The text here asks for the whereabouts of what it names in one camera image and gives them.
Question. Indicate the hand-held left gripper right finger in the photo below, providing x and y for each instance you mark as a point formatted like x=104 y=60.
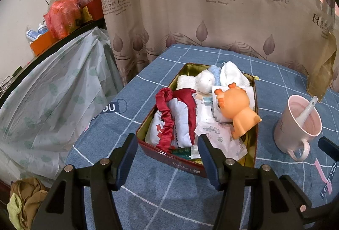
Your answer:
x=209 y=164

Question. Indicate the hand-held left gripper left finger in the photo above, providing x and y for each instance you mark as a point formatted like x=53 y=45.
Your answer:
x=127 y=164

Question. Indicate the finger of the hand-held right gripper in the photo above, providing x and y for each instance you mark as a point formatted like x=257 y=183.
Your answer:
x=304 y=208
x=331 y=149

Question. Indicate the white printed wrapper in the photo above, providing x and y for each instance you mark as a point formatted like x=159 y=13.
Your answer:
x=217 y=137

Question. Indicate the red and gold tin box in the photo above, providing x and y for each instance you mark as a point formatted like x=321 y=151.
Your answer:
x=169 y=158

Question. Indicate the red and white pouch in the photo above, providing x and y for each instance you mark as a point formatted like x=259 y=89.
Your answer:
x=180 y=119

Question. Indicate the orange rubber toy animal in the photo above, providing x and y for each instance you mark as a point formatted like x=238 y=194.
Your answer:
x=238 y=108

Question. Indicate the white sock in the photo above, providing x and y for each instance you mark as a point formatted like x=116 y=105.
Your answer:
x=234 y=74

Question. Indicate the blue checked blanket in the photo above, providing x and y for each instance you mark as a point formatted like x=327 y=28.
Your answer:
x=159 y=193

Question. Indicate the pink cup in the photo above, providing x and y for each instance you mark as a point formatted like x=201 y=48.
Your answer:
x=288 y=134

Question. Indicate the white spoon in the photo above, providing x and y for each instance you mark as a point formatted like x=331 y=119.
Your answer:
x=307 y=111

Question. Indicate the white printed packet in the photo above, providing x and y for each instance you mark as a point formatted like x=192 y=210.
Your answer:
x=204 y=108

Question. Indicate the brown paper bag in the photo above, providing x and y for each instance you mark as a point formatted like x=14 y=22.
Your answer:
x=324 y=74

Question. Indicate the white fluffy ball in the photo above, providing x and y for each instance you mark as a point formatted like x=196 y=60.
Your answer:
x=205 y=82

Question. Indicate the light blue towel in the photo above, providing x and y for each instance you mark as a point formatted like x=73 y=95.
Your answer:
x=214 y=72

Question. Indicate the translucent plastic cover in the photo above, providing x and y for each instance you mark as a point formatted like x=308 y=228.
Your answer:
x=53 y=103

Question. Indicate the brown cloth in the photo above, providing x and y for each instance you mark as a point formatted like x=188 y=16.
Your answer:
x=33 y=198

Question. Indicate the yellow green cloth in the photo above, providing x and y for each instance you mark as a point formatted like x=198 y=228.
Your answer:
x=14 y=211

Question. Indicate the beige leaf print curtain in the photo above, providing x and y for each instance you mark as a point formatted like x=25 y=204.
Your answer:
x=212 y=21

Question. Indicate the orange box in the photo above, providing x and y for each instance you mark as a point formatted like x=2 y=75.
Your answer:
x=43 y=43

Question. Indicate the white and blue bottle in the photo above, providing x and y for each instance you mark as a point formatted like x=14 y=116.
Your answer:
x=32 y=35
x=43 y=28

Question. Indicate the red plastic bag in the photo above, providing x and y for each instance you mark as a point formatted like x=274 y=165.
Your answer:
x=62 y=17

